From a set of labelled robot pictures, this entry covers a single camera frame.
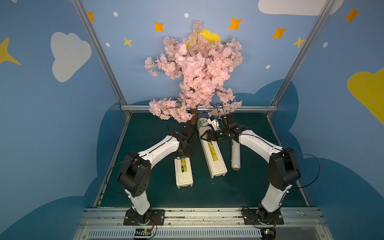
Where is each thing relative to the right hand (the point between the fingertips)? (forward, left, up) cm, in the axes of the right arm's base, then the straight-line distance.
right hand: (206, 135), depth 88 cm
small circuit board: (-48, +30, -18) cm, 60 cm away
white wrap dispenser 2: (-14, -6, -8) cm, 18 cm away
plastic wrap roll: (-6, -19, -12) cm, 23 cm away
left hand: (-9, +12, -7) cm, 17 cm away
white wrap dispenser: (-21, +12, -7) cm, 25 cm away
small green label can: (+17, +3, -7) cm, 19 cm away
